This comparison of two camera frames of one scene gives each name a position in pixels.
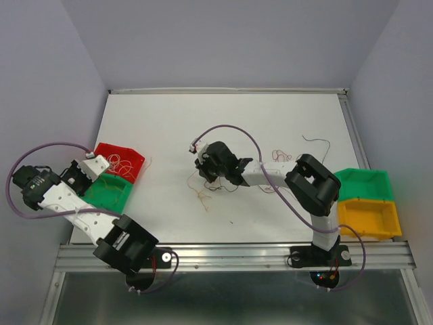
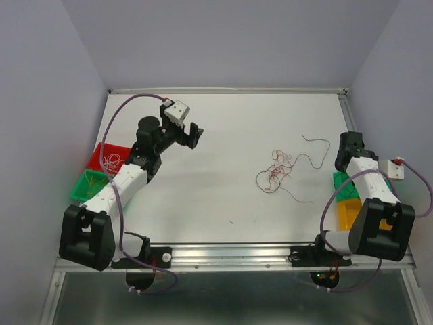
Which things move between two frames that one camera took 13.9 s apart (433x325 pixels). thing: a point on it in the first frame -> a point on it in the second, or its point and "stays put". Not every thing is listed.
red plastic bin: (124, 163) stays put
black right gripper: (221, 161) -> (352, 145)
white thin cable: (116, 165) stays put
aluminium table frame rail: (395, 256) stays put
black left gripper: (74, 168) -> (184, 139)
